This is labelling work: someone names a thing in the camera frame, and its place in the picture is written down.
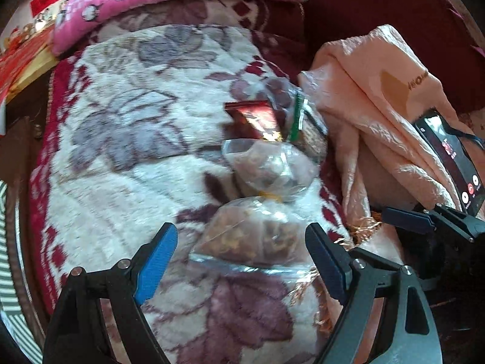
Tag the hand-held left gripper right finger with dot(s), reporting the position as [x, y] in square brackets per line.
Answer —
[326, 265]

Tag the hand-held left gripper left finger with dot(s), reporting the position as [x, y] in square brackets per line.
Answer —
[157, 265]

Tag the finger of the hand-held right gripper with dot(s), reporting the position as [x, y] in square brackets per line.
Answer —
[458, 223]
[407, 220]

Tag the clear bag of nuts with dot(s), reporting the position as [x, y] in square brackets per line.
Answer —
[257, 239]
[265, 167]

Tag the green white striped box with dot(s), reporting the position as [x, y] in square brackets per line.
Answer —
[9, 265]

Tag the black smartphone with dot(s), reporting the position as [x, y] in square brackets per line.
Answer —
[452, 159]

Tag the floral red white blanket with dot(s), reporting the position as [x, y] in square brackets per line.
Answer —
[132, 159]

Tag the peach cloth bag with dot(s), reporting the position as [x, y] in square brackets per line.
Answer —
[371, 102]

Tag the clear bag with green label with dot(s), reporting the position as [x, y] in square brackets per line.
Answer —
[307, 129]

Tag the shiny red snack packet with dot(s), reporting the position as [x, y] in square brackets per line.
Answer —
[254, 119]

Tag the dark wooden table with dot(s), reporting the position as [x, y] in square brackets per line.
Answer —
[19, 151]

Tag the dark red sofa cushion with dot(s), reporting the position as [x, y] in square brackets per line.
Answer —
[379, 3]

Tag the red gold patterned cloth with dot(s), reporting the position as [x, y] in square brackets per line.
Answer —
[19, 60]

